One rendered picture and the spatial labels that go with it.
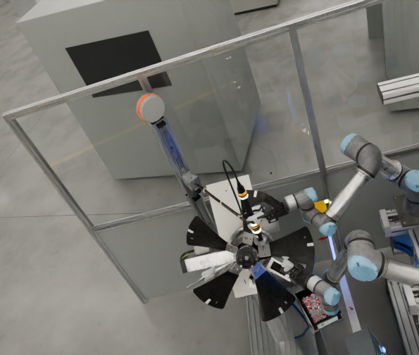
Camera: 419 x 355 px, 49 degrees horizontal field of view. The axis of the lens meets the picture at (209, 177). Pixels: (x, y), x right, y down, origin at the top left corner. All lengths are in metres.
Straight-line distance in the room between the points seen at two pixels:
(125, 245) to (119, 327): 0.87
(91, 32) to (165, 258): 2.07
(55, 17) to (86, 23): 0.29
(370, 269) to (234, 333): 1.87
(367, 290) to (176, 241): 1.47
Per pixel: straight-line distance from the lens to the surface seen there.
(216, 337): 3.71
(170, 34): 4.00
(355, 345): 2.08
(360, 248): 2.03
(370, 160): 2.24
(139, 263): 3.70
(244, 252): 2.43
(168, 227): 3.36
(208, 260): 2.64
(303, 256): 2.44
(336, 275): 2.32
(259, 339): 3.50
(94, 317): 4.33
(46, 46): 4.63
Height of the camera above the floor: 3.09
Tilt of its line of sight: 39 degrees down
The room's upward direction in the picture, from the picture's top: 24 degrees counter-clockwise
